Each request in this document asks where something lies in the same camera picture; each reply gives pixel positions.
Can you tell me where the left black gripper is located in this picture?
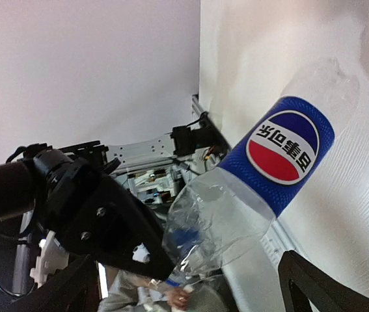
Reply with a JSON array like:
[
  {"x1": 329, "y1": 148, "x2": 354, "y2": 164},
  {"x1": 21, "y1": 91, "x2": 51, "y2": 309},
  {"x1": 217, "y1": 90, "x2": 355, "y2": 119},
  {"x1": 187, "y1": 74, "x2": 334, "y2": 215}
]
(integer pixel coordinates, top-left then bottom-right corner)
[{"x1": 34, "y1": 149, "x2": 174, "y2": 280}]

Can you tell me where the clear pepsi bottle blue label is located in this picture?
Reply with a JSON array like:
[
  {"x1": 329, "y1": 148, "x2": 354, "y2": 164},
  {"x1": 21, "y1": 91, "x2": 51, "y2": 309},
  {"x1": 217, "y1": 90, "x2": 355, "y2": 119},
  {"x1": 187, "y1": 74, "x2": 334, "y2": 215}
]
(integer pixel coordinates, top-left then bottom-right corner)
[{"x1": 159, "y1": 57, "x2": 362, "y2": 289}]

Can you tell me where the person hand in background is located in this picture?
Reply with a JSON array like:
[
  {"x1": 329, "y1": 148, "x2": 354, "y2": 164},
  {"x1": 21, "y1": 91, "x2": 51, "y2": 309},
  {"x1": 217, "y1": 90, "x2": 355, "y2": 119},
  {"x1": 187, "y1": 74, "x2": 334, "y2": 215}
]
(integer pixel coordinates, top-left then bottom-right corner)
[{"x1": 165, "y1": 287, "x2": 189, "y2": 311}]

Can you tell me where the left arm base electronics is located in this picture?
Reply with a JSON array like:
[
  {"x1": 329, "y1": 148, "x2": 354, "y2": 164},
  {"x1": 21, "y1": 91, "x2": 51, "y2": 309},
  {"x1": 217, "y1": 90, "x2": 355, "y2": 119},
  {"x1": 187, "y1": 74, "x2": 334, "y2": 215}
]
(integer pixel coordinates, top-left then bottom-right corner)
[{"x1": 61, "y1": 112, "x2": 230, "y2": 202}]

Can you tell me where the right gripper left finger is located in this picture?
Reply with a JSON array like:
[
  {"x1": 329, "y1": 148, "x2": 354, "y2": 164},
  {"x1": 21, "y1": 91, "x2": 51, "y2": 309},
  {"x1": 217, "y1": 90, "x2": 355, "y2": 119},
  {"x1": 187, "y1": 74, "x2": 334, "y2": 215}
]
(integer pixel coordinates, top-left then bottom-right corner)
[{"x1": 8, "y1": 255, "x2": 101, "y2": 312}]

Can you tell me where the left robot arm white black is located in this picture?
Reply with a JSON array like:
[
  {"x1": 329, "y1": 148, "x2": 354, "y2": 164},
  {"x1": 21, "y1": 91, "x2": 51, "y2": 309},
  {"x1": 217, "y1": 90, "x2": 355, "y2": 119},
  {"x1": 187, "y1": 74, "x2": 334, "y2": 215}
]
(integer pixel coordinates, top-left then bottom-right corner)
[{"x1": 0, "y1": 144, "x2": 174, "y2": 311}]

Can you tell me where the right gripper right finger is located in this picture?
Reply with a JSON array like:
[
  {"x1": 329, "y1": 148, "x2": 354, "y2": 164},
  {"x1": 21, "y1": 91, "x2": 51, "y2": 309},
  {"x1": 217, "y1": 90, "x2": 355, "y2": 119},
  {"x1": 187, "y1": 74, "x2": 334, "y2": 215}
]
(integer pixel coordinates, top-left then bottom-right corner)
[{"x1": 278, "y1": 250, "x2": 369, "y2": 312}]

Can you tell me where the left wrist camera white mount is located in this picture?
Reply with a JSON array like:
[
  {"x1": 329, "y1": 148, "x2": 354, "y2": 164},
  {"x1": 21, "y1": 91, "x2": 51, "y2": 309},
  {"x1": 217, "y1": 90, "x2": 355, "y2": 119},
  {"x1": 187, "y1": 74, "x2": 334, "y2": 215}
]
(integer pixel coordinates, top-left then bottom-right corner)
[{"x1": 29, "y1": 231, "x2": 69, "y2": 289}]

